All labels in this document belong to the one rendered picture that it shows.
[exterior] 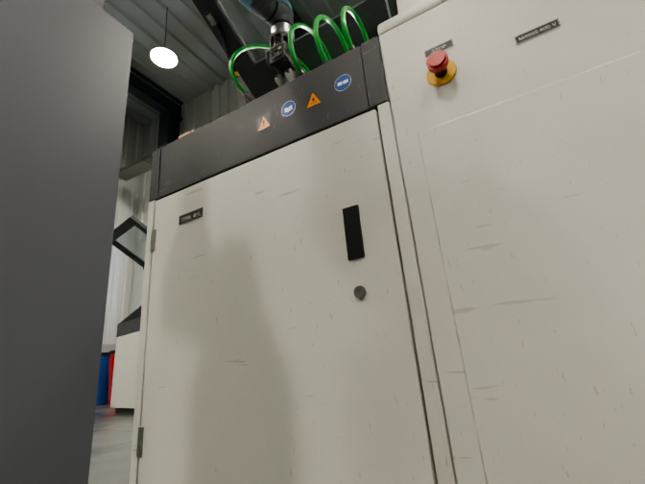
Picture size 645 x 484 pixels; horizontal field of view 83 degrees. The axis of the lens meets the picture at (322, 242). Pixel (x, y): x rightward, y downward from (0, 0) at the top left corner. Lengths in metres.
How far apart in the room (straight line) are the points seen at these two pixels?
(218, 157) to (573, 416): 0.84
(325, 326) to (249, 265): 0.22
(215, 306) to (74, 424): 0.44
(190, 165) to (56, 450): 0.74
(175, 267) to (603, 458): 0.84
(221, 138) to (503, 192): 0.66
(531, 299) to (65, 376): 0.55
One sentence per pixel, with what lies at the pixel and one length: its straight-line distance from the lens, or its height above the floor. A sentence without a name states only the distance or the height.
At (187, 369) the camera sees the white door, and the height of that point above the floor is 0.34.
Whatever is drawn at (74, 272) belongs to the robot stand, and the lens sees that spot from 0.45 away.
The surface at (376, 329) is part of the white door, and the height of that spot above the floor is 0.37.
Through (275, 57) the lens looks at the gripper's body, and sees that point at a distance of 1.23.
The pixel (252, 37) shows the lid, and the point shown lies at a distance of 1.72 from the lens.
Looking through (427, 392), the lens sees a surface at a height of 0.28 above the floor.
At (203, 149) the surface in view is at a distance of 1.01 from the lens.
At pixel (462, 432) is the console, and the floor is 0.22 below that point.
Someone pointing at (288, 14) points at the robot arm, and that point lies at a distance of 1.38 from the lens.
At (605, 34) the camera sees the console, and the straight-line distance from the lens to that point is 0.73.
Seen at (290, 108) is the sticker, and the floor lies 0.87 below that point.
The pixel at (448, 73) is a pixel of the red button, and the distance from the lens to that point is 0.73.
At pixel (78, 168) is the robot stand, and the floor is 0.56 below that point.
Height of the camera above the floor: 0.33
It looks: 18 degrees up
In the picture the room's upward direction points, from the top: 5 degrees counter-clockwise
